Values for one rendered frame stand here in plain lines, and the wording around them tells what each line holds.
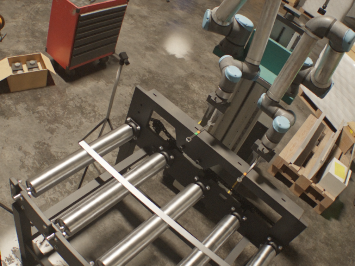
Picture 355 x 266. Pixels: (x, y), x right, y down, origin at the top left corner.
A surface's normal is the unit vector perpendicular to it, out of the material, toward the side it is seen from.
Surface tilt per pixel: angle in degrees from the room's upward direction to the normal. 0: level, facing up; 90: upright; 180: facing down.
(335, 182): 90
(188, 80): 0
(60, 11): 90
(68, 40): 90
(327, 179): 90
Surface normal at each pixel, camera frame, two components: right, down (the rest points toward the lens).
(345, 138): -0.88, 0.05
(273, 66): -0.55, 0.44
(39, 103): 0.31, -0.68
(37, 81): 0.51, 0.71
